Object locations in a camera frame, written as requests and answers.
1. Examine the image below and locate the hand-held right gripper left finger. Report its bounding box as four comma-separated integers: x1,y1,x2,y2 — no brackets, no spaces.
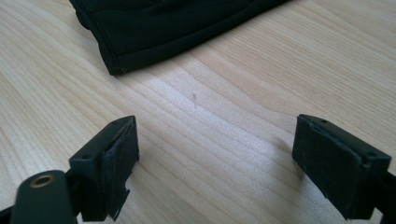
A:
68,115,140,222

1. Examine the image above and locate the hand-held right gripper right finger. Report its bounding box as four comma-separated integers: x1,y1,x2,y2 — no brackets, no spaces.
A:
291,113,393,221

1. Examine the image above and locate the black glove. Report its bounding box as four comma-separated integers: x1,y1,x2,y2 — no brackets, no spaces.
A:
68,0,292,77

